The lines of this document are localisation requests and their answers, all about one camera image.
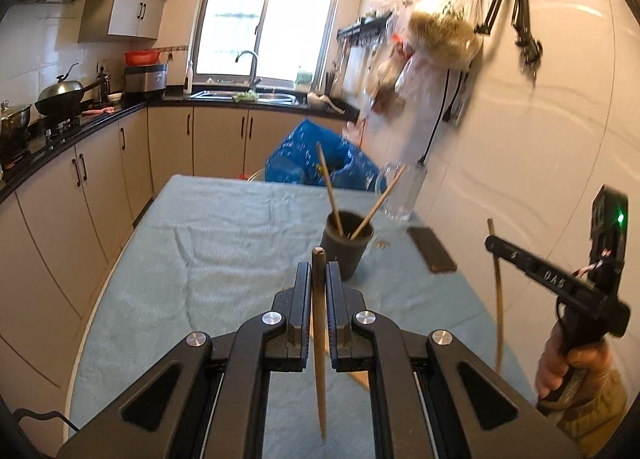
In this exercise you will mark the dark kettle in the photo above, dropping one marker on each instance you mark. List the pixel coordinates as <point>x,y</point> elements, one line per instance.
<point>103,86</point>

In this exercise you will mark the light blue towel cloth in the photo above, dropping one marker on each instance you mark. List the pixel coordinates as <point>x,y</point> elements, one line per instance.
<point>225,264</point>

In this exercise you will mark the green dish cloth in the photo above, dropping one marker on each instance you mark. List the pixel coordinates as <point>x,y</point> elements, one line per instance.
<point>245,97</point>

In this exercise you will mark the small white bowl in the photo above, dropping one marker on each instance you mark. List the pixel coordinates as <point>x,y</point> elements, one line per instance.
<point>115,98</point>

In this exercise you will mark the wall socket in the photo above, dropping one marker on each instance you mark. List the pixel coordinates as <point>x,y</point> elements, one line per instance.
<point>460,104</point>

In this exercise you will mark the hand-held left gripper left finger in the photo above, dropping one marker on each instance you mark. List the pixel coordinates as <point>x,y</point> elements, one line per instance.
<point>300,309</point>

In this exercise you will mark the black wall shelf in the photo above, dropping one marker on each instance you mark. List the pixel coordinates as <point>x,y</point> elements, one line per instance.
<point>362,28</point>

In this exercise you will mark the white dish soap bottle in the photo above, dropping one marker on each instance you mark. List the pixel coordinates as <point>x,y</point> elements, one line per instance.
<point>188,81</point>

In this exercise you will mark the dark smartphone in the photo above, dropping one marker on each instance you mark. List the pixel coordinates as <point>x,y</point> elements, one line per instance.
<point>432,249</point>

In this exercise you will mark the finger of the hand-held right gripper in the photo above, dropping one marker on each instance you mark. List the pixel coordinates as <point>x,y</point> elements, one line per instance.
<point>530,269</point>

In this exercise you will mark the blue plastic bag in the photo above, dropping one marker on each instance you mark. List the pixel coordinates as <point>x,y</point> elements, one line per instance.
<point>295,154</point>

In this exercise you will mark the long wooden chopstick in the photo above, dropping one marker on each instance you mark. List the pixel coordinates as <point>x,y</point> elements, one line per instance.
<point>498,314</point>
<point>328,184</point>
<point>320,389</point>
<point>380,201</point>

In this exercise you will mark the steel sink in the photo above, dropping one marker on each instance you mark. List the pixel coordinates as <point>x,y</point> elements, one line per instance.
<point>215,95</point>

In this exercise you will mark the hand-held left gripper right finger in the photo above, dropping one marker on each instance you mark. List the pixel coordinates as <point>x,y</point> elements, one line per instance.
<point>336,309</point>

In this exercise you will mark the pink cloth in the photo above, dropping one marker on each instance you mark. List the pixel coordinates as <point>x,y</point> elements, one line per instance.
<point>97,111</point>

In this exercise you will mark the dark grey cup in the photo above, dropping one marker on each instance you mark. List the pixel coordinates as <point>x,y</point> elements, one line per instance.
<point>345,256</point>

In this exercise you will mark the person's right forearm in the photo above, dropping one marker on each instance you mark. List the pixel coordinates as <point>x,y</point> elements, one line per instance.
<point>595,414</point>

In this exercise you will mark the green box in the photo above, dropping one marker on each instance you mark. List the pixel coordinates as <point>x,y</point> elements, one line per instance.
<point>303,81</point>

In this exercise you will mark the steel cooking pot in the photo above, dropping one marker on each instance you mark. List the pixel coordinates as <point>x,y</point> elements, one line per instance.
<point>14,131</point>

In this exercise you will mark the hanging plastic bags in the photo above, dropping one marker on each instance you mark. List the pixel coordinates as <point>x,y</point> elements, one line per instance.
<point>392,79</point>

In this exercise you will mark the black countertop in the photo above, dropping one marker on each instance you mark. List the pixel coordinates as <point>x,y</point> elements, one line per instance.
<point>125,111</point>

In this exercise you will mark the steel countertop appliance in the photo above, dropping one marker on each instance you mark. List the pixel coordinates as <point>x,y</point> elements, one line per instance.
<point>145,80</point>

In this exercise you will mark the person's right hand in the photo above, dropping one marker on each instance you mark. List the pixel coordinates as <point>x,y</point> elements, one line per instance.
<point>550,369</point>

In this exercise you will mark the metal basin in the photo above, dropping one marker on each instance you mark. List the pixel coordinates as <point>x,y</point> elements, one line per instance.
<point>255,173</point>

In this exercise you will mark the white ladle and dishes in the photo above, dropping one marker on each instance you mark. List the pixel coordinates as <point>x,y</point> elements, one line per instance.
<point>320,100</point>

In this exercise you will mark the black wok with lid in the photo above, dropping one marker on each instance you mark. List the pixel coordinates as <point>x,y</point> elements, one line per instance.
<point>60,96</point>

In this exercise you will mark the kitchen window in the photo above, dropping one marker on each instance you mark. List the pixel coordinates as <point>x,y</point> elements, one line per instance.
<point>235,19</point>

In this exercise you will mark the chrome faucet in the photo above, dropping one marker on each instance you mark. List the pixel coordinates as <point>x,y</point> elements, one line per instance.
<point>254,69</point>

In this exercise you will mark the clear bag of dried food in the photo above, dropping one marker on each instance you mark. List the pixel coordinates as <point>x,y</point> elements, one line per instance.
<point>445,34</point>

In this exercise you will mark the red plastic basin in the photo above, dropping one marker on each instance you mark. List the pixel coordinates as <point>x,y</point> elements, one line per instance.
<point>142,58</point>

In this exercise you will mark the gas stove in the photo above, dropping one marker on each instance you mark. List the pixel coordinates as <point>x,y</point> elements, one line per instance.
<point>57,128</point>

